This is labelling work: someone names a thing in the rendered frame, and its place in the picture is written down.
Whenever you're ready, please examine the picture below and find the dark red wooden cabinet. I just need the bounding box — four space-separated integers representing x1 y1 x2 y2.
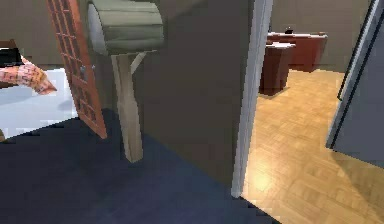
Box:
259 42 297 97

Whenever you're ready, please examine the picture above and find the green cushioned wooden chair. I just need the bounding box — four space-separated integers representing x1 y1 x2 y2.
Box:
87 0 166 164

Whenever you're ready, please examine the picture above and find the orange panelled room door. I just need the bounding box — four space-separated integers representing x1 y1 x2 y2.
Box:
45 0 108 140

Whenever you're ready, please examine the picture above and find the dark red wooden counter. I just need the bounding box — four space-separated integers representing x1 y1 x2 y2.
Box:
267 31 329 73

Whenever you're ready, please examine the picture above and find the pink patterned bed cover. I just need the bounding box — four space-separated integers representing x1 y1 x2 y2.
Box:
0 57 58 96

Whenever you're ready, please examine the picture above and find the grey fridge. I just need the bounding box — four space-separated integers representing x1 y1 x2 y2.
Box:
325 0 384 169

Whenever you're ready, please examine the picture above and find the dark wooden headboard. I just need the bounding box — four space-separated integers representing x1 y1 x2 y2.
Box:
0 39 24 68

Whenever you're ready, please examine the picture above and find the grey door handle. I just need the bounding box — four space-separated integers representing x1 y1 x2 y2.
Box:
79 64 96 83

